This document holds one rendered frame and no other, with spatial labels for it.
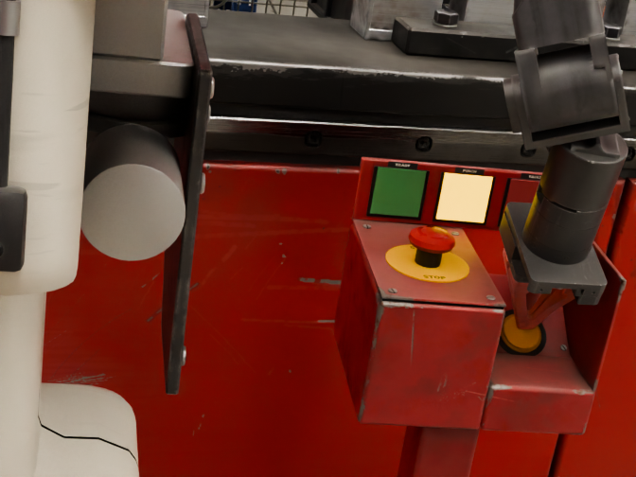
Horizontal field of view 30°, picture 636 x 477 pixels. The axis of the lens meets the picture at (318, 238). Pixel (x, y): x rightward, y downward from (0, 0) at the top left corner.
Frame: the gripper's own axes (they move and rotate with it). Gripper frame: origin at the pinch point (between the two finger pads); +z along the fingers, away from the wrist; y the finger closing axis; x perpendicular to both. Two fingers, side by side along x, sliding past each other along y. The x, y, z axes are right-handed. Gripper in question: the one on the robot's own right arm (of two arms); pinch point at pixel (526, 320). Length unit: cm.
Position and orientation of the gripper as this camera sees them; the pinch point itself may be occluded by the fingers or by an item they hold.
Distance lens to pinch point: 106.6
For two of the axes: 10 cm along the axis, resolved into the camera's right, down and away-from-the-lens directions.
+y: -0.9, -6.5, 7.6
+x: -9.8, -0.6, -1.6
